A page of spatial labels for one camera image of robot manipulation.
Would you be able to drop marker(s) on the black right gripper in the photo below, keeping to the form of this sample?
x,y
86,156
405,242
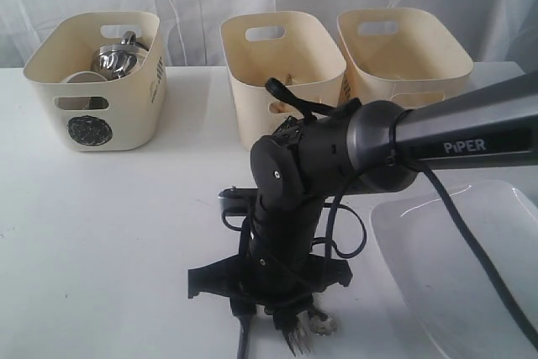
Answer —
x,y
284,257

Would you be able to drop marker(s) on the light wooden chopstick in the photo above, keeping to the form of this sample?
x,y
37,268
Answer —
x,y
288,79

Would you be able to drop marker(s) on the shiny steel bowl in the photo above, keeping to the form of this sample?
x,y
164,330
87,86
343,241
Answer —
x,y
118,60

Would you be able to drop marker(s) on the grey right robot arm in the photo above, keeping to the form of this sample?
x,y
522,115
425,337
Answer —
x,y
355,148

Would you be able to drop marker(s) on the steel knife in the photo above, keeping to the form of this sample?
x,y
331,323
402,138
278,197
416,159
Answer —
x,y
244,336

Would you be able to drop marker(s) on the steel fork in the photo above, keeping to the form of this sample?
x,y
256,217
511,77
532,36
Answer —
x,y
295,333

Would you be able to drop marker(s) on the steel spoon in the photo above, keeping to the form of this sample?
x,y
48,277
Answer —
x,y
320,322

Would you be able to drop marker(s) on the white square ceramic plate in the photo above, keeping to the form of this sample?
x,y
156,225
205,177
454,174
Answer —
x,y
441,280

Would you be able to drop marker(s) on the cream bin triangle mark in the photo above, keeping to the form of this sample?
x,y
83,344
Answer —
x,y
260,46

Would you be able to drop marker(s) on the cream bin square mark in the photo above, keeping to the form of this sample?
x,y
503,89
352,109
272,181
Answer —
x,y
404,55

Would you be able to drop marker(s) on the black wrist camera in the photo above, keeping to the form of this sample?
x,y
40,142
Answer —
x,y
236,201

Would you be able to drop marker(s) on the steel cup with handle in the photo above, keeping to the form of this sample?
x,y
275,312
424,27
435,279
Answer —
x,y
130,38

